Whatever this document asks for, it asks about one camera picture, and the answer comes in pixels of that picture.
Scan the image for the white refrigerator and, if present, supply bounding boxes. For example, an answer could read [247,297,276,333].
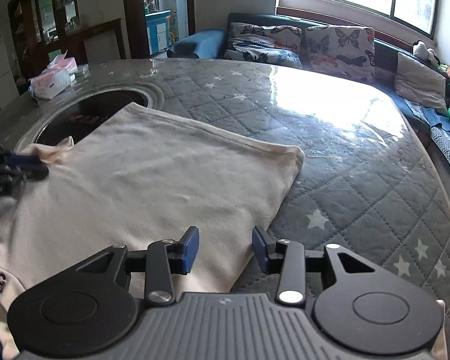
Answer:
[0,34,18,110]

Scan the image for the blue corner sofa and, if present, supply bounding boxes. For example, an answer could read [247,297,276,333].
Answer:
[167,13,450,174]

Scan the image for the pink white tissue pack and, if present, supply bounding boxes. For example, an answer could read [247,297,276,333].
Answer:
[29,54,78,100]

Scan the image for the panda plush toy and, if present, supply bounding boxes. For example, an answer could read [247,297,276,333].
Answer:
[412,41,441,68]

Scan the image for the blue small cabinet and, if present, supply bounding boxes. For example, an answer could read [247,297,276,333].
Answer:
[145,10,171,55]

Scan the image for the cream sweatshirt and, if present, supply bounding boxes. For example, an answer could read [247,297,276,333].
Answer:
[0,103,304,359]

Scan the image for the black round induction cooktop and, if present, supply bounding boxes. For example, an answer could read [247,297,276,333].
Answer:
[33,89,152,146]

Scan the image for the quilted grey star tablecloth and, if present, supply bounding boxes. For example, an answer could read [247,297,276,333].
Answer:
[0,58,450,358]

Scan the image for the flat butterfly pillow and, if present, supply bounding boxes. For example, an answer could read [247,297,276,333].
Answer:
[223,22,302,69]

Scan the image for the upright butterfly pillow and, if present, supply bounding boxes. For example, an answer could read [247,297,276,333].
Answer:
[305,25,376,83]

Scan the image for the grey cushion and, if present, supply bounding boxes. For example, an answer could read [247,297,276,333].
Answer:
[394,53,447,115]

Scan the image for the dark wooden console table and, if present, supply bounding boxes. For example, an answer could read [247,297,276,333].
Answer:
[36,18,127,65]

